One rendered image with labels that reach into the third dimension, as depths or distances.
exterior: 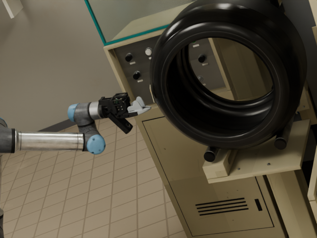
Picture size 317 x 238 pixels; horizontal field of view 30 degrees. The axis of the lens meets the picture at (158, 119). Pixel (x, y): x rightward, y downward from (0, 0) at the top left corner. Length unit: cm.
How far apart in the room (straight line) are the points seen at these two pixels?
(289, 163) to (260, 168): 12
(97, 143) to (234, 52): 67
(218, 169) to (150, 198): 189
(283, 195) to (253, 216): 46
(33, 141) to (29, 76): 380
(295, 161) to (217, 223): 111
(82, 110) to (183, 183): 92
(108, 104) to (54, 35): 360
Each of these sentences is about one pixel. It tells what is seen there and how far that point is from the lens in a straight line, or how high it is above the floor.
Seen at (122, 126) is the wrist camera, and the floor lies 107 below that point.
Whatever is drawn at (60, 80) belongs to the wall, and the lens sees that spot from 608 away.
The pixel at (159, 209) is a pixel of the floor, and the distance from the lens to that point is 396.
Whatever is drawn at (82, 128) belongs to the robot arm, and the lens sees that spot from 248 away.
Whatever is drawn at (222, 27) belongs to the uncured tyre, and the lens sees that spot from 201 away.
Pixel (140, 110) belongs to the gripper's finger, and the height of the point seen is 112.
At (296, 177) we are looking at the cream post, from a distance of 269.
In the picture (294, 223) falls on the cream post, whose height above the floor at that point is 29.
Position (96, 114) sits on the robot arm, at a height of 115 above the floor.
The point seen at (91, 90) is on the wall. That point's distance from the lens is 608.
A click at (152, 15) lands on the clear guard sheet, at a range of 281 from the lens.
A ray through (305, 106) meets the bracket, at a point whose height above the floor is 87.
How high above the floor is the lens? 189
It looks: 20 degrees down
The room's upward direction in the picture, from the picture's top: 23 degrees counter-clockwise
